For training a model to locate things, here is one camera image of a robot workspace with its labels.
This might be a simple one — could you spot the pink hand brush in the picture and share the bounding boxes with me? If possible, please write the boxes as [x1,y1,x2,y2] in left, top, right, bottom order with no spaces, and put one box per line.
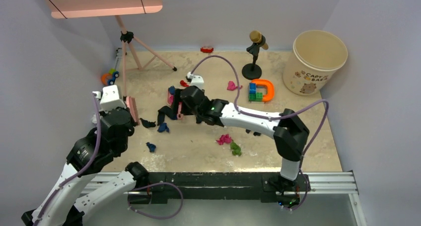
[126,96,140,126]

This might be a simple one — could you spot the pink plastic dustpan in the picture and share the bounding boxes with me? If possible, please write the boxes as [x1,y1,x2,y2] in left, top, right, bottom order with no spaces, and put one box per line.
[167,88,184,120]

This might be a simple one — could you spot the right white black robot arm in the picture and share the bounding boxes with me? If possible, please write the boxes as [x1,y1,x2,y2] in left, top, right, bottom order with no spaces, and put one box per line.
[171,86,309,190]

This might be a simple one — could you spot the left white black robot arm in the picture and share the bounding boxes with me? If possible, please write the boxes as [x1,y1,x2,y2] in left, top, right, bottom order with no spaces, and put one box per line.
[21,107,149,226]

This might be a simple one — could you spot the white paper scrap off table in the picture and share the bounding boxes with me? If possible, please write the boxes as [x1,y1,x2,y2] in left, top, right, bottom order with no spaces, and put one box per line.
[91,113,100,125]

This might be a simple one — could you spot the red paper scrap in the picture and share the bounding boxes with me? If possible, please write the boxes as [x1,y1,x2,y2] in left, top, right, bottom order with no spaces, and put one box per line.
[180,80,189,87]

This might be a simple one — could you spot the blue paper scrap near dustpan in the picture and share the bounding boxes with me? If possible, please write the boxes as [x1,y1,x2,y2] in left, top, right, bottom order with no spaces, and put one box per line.
[168,86,176,95]

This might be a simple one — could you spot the black paper scrap left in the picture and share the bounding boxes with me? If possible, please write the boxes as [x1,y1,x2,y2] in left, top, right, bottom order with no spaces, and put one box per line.
[140,118,156,128]

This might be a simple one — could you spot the pink paper scrap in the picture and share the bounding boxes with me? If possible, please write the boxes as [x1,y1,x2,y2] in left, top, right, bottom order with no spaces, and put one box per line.
[227,81,243,91]

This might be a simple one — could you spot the blue paper scrap front left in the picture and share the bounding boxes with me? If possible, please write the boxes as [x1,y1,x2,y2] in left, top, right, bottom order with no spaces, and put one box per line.
[146,142,156,152]

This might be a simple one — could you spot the orange blue toy car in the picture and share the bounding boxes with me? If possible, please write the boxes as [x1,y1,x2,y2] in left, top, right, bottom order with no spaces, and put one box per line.
[101,69,120,86]

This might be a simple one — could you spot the magenta paper scrap front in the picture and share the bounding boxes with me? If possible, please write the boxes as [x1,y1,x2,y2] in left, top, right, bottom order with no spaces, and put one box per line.
[216,134,232,145]

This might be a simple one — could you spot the red object at table edge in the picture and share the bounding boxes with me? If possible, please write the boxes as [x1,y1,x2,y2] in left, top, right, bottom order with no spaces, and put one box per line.
[200,46,214,53]

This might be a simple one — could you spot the blue green building blocks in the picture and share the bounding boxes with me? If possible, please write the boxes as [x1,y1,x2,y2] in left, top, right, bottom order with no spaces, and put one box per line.
[248,82,263,102]

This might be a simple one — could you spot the green paper scrap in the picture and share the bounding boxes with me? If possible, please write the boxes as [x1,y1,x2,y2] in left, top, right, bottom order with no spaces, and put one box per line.
[230,141,242,156]

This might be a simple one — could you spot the gold microphone on black stand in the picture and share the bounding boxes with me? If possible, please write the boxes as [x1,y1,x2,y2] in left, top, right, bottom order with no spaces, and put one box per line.
[242,30,269,80]

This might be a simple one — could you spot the cream capybara bucket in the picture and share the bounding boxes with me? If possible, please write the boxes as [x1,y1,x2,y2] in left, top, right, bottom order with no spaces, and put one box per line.
[282,30,348,96]

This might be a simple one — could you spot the pink music stand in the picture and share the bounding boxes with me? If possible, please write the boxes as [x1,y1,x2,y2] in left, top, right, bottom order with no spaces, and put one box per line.
[37,0,178,102]

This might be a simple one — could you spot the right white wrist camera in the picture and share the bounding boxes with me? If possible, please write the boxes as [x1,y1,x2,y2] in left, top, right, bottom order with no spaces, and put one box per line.
[186,72,205,89]

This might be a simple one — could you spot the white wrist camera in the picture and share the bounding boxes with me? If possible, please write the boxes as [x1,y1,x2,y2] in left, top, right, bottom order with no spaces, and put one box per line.
[92,85,127,112]
[186,72,205,89]

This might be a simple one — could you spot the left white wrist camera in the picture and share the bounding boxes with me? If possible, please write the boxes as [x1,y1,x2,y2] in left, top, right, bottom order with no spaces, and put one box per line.
[92,85,127,112]

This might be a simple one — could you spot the orange plastic ring toy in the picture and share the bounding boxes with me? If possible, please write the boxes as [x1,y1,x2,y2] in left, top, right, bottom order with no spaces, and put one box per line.
[249,79,275,102]

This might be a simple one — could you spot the aluminium table frame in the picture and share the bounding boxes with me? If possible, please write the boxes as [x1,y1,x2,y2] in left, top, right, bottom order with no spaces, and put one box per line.
[59,48,369,226]

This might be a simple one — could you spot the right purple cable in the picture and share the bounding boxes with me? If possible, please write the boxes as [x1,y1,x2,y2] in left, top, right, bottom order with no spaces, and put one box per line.
[190,55,330,212]

